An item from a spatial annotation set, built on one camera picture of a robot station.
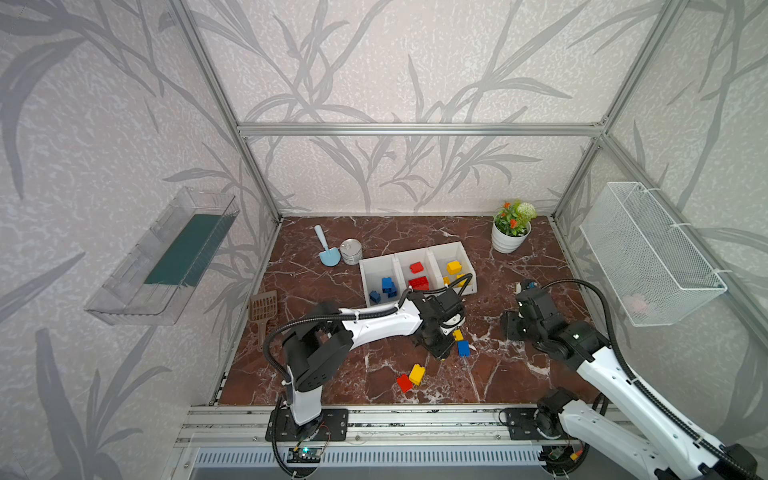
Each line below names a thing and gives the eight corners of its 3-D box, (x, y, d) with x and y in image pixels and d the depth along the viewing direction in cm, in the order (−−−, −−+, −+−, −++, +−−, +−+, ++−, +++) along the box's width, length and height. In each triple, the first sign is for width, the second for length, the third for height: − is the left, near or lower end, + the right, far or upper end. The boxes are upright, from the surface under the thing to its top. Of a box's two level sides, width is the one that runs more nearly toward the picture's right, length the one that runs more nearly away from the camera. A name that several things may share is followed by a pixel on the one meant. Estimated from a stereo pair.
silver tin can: (340, 272, 106) (337, 262, 101) (344, 249, 113) (341, 238, 108) (361, 272, 106) (359, 262, 101) (363, 249, 113) (361, 238, 108)
